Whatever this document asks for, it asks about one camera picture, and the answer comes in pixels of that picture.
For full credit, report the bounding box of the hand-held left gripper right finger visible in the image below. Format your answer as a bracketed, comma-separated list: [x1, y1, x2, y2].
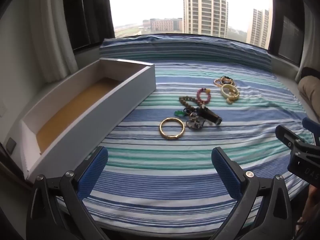
[211, 147, 297, 240]

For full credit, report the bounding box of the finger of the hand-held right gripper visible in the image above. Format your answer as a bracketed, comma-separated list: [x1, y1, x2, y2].
[275, 124, 315, 153]
[302, 117, 320, 146]

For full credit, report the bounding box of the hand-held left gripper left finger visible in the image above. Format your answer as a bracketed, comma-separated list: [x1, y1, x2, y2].
[26, 145, 110, 240]

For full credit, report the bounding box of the white box with cardboard bottom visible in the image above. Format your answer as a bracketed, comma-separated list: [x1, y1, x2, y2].
[19, 57, 157, 182]

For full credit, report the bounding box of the black wrist watch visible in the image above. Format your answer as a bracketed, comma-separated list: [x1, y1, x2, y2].
[196, 106, 222, 126]

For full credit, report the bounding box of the gold bangle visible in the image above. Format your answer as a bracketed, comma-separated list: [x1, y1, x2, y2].
[159, 117, 185, 140]

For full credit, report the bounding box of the dark red bead bracelet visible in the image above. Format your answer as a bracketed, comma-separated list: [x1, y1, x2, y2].
[196, 87, 212, 105]

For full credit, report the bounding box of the brown wooden bead bracelet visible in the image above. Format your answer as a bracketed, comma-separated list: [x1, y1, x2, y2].
[179, 95, 201, 111]

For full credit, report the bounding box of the person's right forearm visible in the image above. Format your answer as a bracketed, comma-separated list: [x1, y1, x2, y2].
[301, 184, 320, 240]

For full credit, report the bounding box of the blue green striped blanket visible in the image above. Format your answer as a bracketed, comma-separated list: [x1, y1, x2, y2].
[54, 60, 317, 233]

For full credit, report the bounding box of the white jade bangle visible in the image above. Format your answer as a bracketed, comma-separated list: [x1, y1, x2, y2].
[220, 84, 240, 99]

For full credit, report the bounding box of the white curtain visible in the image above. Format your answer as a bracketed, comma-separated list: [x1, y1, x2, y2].
[29, 0, 79, 83]
[295, 5, 320, 83]

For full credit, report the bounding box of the dark window blind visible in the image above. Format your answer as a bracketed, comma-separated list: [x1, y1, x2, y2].
[62, 0, 115, 52]
[268, 0, 306, 66]

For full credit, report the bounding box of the slim beige tower building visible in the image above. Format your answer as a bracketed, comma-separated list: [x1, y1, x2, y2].
[246, 8, 271, 47]

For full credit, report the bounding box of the striped pillow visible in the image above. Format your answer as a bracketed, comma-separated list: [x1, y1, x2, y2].
[99, 34, 272, 74]

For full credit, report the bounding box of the tall beige tower building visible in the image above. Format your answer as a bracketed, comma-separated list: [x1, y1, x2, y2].
[183, 0, 229, 36]

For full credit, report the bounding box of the low brick building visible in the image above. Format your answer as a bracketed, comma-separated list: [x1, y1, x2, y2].
[149, 18, 183, 33]

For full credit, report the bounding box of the silver metal bracelet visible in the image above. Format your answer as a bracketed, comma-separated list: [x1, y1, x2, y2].
[185, 116, 206, 131]

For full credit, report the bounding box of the green pendant with black cord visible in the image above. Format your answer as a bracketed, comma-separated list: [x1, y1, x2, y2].
[174, 107, 198, 118]

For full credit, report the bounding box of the brown and black bead bracelet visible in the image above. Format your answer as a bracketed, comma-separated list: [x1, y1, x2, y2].
[220, 76, 236, 86]

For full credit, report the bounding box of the dark wall switch plate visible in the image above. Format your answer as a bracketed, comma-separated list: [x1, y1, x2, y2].
[6, 137, 17, 155]

